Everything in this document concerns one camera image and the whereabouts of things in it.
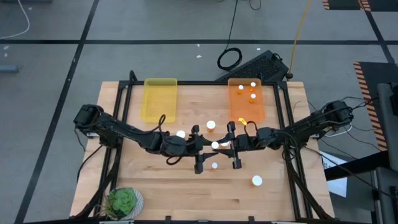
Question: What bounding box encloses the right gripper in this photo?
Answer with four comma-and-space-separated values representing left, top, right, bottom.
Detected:
213, 120, 261, 170

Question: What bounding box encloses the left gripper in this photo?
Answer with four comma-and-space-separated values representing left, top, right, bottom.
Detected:
174, 124, 220, 175

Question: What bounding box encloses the orange translucent plastic bin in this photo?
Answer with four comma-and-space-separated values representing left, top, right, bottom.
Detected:
227, 78, 267, 124

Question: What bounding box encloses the yellow translucent plastic bin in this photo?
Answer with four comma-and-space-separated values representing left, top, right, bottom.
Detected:
141, 77, 178, 124

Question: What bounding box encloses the black perforated case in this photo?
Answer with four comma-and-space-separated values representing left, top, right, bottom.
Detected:
214, 49, 290, 83

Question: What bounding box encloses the green succulent in white pot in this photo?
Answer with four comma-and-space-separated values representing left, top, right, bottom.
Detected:
104, 186, 145, 221

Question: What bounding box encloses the white paper sheet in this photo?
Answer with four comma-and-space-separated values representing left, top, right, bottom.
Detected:
319, 150, 348, 198

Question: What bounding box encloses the black metal beam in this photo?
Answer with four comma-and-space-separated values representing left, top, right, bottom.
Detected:
323, 150, 391, 182

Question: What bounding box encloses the large hazard striped mat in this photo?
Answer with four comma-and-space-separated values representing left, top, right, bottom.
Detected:
353, 61, 398, 152

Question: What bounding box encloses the grey cabinet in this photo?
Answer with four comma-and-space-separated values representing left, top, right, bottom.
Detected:
377, 82, 398, 172

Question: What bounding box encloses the small hazard striped mat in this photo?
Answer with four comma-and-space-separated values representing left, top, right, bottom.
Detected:
322, 0, 398, 12

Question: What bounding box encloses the black metal table frame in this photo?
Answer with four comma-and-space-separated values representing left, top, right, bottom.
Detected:
70, 70, 336, 224

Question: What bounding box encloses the black coiled cable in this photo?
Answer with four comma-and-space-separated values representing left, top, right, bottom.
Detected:
216, 0, 243, 72

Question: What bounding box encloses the yellow hanging cable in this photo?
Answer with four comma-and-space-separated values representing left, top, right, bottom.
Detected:
288, 0, 313, 78

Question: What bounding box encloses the white floor cable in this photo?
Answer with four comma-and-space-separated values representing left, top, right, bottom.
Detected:
0, 0, 31, 40

